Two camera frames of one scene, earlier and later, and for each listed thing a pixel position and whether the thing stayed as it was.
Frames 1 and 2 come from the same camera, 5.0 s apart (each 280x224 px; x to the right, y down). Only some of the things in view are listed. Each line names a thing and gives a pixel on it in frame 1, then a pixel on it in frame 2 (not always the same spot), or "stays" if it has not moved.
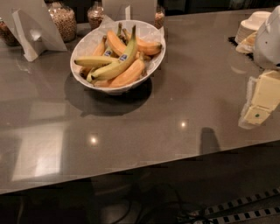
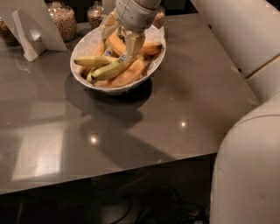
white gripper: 269,46 → 135,15
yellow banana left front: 91,61 stays
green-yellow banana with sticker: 122,63 stays
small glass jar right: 159,17 stays
